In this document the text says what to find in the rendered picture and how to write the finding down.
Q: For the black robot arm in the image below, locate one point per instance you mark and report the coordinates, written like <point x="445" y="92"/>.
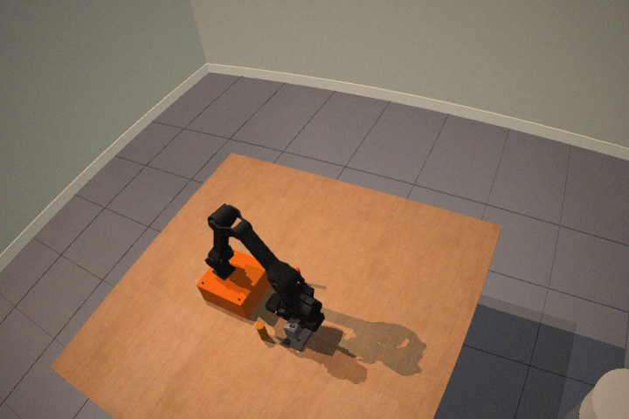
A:
<point x="282" y="277"/>

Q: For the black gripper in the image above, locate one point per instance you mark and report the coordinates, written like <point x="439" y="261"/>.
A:
<point x="274" y="303"/>

